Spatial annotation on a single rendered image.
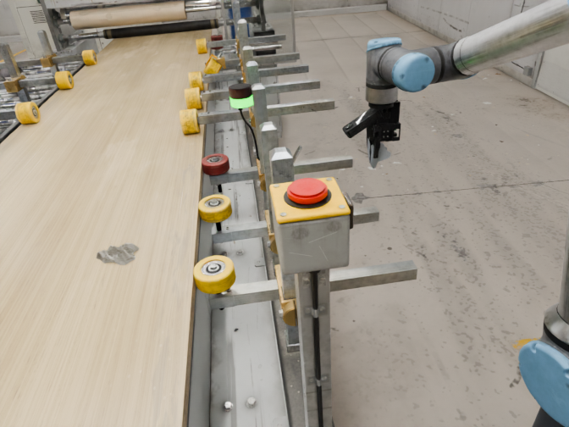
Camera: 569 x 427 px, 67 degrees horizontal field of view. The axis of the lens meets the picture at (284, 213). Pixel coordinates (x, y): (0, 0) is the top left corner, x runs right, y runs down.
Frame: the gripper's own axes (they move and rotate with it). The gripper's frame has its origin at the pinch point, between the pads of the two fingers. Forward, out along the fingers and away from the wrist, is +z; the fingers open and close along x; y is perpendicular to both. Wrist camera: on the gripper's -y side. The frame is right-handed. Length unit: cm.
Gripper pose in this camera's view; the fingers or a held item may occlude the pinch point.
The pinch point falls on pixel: (371, 164)
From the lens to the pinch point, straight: 136.9
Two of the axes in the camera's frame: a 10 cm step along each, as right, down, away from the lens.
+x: -1.3, -5.3, 8.4
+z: 0.7, 8.4, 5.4
